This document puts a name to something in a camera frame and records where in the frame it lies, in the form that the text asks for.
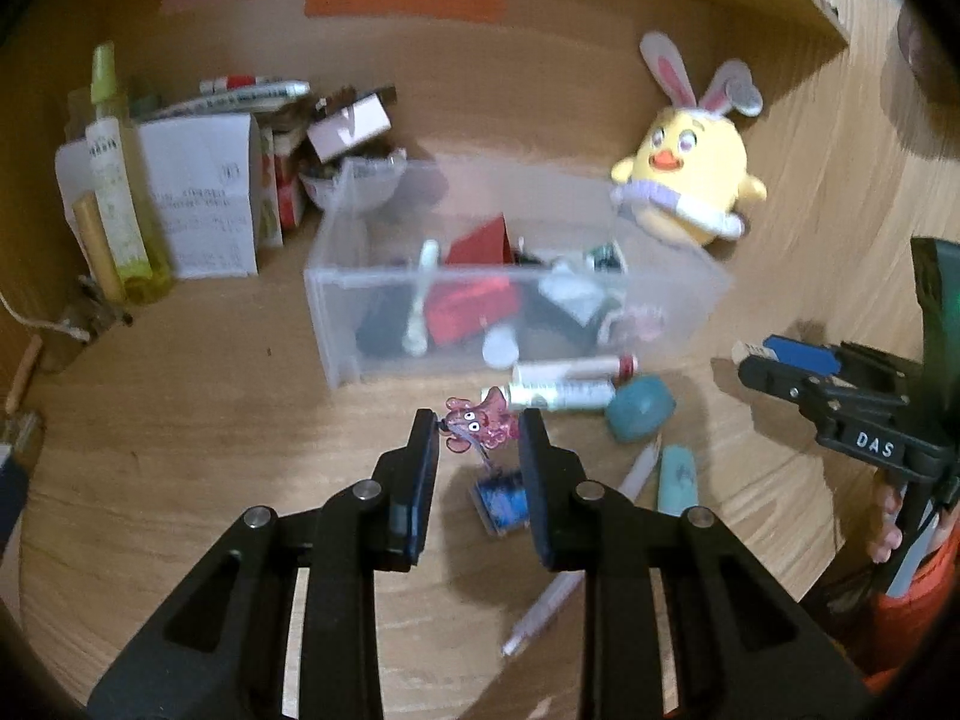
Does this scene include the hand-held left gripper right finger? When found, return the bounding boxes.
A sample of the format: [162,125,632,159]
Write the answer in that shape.
[517,409,890,720]

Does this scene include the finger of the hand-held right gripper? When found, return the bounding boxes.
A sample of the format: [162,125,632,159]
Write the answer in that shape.
[739,356,833,421]
[765,334,920,391]

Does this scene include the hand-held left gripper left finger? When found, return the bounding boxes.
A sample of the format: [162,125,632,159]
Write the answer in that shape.
[86,409,442,720]

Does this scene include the blue card charm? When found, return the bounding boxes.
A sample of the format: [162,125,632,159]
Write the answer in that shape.
[469,465,530,537]

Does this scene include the pink elephant keychain charm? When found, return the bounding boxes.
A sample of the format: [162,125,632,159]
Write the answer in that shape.
[439,388,520,458]

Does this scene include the white tube green print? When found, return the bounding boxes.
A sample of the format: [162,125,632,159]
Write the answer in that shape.
[480,379,617,413]

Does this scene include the white pink pen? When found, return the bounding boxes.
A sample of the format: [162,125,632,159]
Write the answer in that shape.
[501,568,586,659]

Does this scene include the white tube red cap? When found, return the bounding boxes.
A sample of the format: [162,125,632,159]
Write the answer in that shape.
[511,354,638,389]

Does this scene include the teal tube white cap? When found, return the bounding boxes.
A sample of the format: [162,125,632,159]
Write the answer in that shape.
[657,446,698,517]

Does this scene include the pink white braided hair tie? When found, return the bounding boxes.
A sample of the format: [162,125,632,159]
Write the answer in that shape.
[600,304,667,350]

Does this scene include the dark purple bottle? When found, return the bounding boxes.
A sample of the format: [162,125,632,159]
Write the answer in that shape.
[354,292,421,359]

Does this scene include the red box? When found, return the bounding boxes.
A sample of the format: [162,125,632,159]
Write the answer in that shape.
[424,216,526,346]

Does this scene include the clear plastic storage bin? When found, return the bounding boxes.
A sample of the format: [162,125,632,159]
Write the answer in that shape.
[304,156,732,391]

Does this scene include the small green white bottle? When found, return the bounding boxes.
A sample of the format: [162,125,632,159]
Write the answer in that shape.
[583,240,627,275]

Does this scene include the person's right forearm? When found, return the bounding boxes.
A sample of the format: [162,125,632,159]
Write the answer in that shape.
[806,510,960,691]

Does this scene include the person's right hand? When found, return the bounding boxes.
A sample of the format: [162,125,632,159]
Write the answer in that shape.
[870,486,906,565]

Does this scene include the yellow chick plush toy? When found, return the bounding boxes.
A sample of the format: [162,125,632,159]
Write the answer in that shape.
[609,31,767,247]

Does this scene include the clear plastic bowl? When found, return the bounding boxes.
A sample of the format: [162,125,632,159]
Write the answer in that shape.
[298,154,410,212]

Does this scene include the yellow-green bottle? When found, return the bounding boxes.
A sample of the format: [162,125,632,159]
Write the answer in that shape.
[124,120,177,306]

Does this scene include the white paper receipt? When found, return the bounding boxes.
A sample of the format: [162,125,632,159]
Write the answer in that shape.
[139,114,260,280]

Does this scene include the small white cardboard box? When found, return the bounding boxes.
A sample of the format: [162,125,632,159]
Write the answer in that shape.
[306,86,398,162]

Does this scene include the white label spray bottle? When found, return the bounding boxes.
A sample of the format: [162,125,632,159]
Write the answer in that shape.
[84,43,151,293]

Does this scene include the white cable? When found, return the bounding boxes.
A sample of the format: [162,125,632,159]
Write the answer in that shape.
[0,289,83,338]

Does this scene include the wooden handle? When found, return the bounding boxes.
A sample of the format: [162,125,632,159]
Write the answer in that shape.
[6,334,44,415]

